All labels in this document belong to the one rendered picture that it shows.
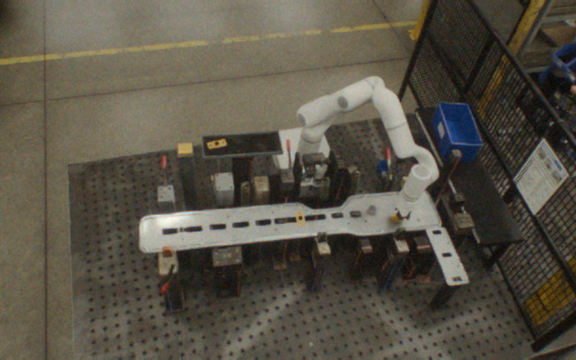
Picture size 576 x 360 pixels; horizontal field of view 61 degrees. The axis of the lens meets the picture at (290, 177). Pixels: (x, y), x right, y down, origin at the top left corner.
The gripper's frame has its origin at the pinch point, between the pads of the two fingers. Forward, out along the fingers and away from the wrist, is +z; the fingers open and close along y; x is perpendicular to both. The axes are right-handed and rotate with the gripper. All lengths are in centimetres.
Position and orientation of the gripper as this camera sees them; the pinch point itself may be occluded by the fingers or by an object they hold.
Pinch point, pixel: (401, 214)
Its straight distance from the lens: 233.8
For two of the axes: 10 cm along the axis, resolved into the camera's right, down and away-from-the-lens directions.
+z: -1.0, 6.3, 7.7
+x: 9.8, -0.8, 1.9
